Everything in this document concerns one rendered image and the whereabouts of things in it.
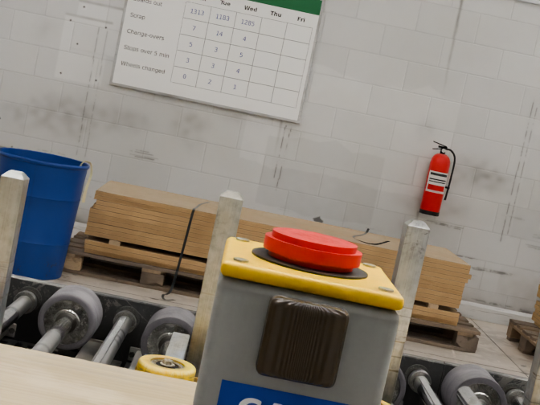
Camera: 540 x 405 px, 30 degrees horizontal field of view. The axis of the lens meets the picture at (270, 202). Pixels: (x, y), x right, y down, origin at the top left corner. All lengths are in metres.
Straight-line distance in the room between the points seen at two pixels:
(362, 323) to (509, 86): 7.41
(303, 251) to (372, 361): 0.05
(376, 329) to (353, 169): 7.22
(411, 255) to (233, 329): 1.14
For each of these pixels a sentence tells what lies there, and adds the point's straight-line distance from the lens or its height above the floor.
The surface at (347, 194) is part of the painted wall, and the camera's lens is 7.61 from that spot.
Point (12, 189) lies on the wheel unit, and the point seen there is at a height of 1.08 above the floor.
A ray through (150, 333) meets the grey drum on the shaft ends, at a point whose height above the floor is 0.82.
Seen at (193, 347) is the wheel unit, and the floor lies 0.90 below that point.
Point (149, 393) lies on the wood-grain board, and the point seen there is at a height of 0.90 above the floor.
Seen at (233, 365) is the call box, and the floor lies 1.18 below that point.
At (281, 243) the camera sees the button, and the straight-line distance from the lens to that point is 0.39.
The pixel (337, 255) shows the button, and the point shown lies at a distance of 0.39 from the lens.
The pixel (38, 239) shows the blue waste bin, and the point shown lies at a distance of 5.99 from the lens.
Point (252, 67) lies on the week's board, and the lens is 7.53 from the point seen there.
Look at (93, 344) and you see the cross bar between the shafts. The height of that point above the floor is 0.74.
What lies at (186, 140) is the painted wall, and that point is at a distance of 7.57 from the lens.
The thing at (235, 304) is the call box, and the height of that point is 1.21.
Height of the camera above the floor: 1.28
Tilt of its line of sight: 5 degrees down
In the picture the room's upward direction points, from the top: 12 degrees clockwise
